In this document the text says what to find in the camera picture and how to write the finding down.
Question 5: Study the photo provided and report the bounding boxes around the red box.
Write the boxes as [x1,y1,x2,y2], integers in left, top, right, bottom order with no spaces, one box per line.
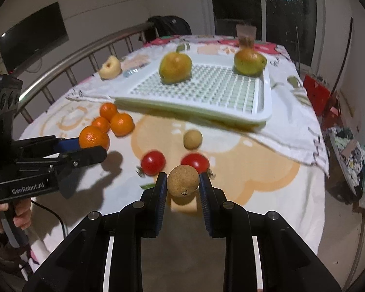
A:
[302,74,323,116]

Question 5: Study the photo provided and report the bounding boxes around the clear plastic cup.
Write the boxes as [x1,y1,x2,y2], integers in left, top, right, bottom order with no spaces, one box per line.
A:
[236,24,257,49]

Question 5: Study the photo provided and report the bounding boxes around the white plastic slotted tray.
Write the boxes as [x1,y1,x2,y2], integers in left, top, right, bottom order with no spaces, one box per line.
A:
[114,53,273,125]

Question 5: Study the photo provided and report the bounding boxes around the dark sliding window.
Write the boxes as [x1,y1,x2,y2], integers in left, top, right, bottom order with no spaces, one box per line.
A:
[208,0,318,64]

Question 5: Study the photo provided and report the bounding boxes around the red tomato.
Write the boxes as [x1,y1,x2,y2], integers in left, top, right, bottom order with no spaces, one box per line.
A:
[141,150,166,176]
[181,154,210,174]

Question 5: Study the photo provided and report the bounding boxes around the black flat screen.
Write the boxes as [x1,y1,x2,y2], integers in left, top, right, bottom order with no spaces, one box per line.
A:
[0,1,69,73]

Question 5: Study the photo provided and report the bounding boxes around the brown longan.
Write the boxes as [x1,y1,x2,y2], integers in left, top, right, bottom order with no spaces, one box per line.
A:
[167,165,200,197]
[183,129,203,150]

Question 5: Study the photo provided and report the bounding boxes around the small yellow-red pear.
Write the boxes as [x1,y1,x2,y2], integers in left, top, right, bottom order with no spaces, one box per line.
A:
[234,48,267,76]

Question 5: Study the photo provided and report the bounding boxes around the white cloth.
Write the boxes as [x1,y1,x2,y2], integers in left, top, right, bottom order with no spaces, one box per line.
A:
[65,35,329,175]

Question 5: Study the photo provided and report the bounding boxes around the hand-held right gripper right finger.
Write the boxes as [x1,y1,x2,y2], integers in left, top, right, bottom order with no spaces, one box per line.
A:
[199,173,343,292]

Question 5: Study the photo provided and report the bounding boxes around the person's left hand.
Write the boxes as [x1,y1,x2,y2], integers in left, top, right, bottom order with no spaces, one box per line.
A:
[0,202,32,235]

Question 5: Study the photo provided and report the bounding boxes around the printed cartoon blanket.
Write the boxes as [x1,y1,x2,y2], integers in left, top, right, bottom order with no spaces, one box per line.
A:
[18,33,326,274]

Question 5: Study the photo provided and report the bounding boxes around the tangerine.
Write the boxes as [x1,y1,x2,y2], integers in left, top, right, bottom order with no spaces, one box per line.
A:
[91,117,111,134]
[99,103,119,121]
[110,113,135,137]
[78,125,110,152]

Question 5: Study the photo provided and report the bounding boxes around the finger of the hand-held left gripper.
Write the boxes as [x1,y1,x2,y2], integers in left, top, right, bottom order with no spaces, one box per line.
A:
[49,137,81,154]
[50,145,108,171]

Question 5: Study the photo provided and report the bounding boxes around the thin dark pole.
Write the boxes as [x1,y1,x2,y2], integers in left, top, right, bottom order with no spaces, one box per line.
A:
[295,26,301,76]

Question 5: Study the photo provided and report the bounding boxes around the pile of clothes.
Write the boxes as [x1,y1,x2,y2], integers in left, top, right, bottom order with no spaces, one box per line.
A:
[327,126,365,204]

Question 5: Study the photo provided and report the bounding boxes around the bitten yellow donut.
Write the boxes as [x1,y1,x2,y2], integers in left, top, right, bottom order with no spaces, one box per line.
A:
[98,55,122,80]

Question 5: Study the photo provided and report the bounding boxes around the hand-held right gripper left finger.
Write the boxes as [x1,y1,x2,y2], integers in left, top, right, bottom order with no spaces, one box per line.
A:
[22,172,168,292]

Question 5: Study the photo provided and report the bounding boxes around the black jacket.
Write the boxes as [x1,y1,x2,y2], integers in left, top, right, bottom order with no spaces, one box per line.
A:
[139,15,192,45]

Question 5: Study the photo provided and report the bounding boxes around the large yellow pear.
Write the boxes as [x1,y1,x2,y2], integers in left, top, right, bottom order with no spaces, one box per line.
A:
[158,52,192,85]

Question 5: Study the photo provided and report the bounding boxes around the black cable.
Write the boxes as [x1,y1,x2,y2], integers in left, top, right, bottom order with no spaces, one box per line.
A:
[32,200,68,238]

